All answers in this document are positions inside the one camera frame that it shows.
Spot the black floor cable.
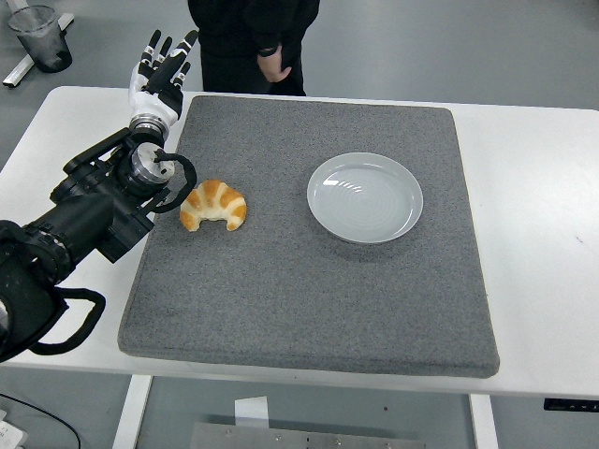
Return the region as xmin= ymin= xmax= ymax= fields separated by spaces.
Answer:
xmin=0 ymin=392 xmax=82 ymax=449

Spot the person's hand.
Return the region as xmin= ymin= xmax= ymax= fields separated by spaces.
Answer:
xmin=258 ymin=49 xmax=293 ymax=84

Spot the black table control panel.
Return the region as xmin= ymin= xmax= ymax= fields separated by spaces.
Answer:
xmin=543 ymin=398 xmax=599 ymax=413

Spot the grey felt mat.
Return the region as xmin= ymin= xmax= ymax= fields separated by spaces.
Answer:
xmin=115 ymin=94 xmax=501 ymax=379

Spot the pale grey round plate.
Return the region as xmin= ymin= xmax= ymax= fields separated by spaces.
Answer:
xmin=306 ymin=152 xmax=425 ymax=245

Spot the white power strip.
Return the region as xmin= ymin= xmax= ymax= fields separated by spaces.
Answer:
xmin=0 ymin=409 xmax=28 ymax=449

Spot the person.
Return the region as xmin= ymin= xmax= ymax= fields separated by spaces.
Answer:
xmin=186 ymin=0 xmax=322 ymax=97

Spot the white floor foot bar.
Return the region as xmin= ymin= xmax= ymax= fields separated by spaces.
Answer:
xmin=2 ymin=12 xmax=76 ymax=88

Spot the golden croissant bread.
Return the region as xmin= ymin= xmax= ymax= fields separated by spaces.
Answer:
xmin=179 ymin=179 xmax=248 ymax=233

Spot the white table leg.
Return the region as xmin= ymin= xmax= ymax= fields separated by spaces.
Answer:
xmin=468 ymin=394 xmax=500 ymax=449
xmin=111 ymin=375 xmax=153 ymax=449

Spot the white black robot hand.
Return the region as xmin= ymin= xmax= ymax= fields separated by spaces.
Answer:
xmin=126 ymin=29 xmax=200 ymax=127

